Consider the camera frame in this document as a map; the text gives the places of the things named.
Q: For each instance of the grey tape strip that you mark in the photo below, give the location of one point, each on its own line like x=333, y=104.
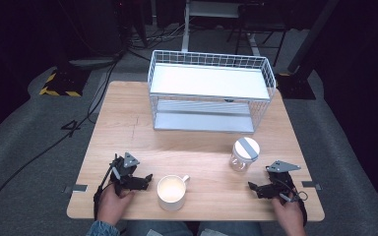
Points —
x=78, y=188
x=311, y=184

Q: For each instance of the person's left hand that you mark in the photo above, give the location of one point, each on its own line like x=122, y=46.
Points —
x=111, y=208

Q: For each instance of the yellow black striped base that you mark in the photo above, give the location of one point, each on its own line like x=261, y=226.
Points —
x=62, y=86

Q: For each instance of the white metal stand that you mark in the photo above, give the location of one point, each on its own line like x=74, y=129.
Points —
x=186, y=29

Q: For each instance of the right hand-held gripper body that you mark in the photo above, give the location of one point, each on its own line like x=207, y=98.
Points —
x=283, y=183

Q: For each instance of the black metal chair frame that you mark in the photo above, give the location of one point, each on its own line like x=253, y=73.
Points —
x=259, y=23

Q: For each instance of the white mug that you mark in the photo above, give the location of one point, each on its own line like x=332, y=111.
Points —
x=171, y=193

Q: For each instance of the glass jar with white lid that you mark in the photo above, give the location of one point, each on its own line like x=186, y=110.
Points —
x=244, y=152

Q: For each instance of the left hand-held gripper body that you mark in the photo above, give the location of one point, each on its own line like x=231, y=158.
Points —
x=123, y=170

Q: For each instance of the dark slanted pole with base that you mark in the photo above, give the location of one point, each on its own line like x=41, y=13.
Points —
x=303, y=49

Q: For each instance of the person's right hand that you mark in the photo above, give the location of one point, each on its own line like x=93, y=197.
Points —
x=290, y=216

